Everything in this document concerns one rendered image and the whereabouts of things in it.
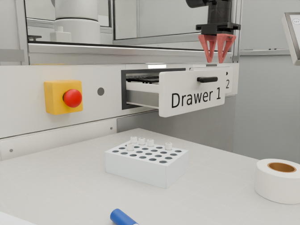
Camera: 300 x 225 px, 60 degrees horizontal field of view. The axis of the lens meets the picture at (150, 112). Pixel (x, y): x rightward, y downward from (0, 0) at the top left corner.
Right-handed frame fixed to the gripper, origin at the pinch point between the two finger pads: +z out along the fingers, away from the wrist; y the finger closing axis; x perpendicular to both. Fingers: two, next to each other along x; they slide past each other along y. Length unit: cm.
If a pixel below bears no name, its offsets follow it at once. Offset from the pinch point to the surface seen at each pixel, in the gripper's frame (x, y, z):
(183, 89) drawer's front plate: 10.0, 2.5, 7.5
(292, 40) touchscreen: -75, 4, -9
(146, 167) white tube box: 36.5, -11.1, 16.6
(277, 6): -157, 44, -40
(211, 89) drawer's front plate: -3.2, 2.5, 8.5
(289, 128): -157, 23, 53
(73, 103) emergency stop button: 36.4, 11.2, 9.6
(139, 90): 15.7, 13.2, 8.7
